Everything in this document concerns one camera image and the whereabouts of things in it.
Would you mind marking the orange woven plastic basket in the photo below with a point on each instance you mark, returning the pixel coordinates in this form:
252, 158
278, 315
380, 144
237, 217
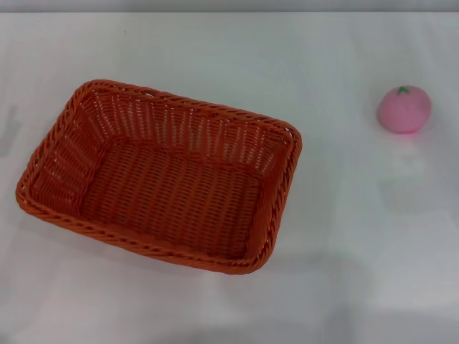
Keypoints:
172, 193

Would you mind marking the pink toy peach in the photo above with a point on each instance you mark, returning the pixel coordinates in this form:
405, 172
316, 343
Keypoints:
403, 111

